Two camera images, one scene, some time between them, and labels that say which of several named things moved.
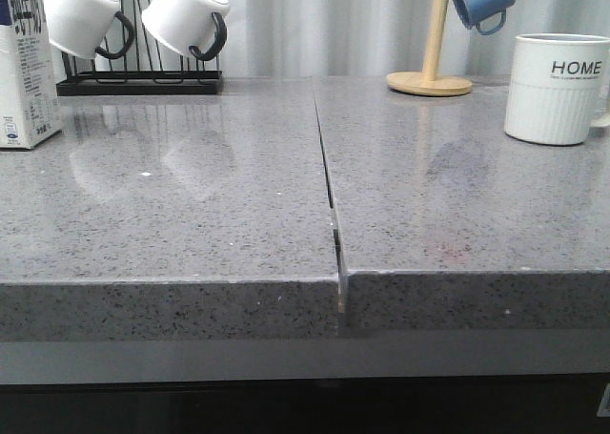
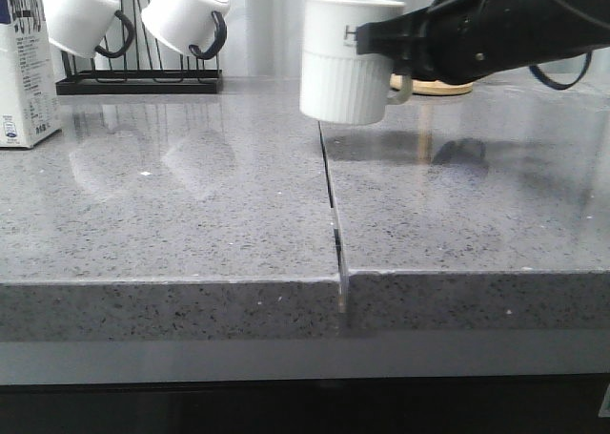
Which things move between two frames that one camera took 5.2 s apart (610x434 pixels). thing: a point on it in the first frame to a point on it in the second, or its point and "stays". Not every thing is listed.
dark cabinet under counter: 464,405 stays
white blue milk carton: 30,113 stays
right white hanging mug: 181,14 stays
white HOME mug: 557,89 to 337,85
